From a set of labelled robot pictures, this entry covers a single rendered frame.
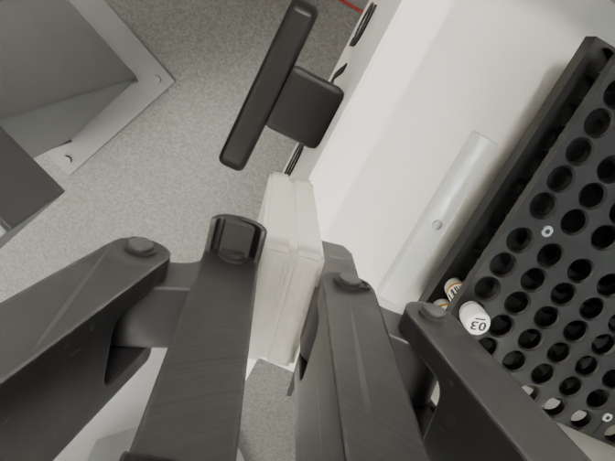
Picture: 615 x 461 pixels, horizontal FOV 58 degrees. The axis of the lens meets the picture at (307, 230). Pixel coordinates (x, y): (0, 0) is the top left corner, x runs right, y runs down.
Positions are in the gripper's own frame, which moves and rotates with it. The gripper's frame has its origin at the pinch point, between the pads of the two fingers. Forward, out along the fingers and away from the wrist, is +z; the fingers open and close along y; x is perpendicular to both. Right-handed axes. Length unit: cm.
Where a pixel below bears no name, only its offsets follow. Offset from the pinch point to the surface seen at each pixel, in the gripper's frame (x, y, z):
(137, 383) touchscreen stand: -78, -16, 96
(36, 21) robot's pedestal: -2, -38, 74
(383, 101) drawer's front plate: 4.5, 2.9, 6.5
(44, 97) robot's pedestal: -9, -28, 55
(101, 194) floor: -36, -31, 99
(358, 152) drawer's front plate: 2.3, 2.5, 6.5
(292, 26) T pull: 6.2, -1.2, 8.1
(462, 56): 7.2, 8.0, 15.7
